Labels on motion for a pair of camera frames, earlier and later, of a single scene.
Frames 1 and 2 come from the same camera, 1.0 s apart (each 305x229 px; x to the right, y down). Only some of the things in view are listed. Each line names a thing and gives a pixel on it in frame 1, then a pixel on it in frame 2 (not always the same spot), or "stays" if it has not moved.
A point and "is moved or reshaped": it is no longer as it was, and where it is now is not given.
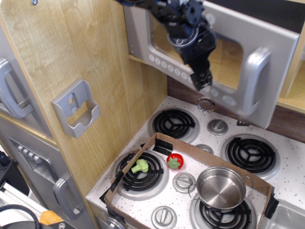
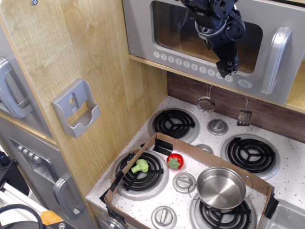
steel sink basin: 286,215 stays
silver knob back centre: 217,127 stays
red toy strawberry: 175,161 stays
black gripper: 195,46 to 223,44
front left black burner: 140,185 stays
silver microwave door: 252,59 is moved or reshaped
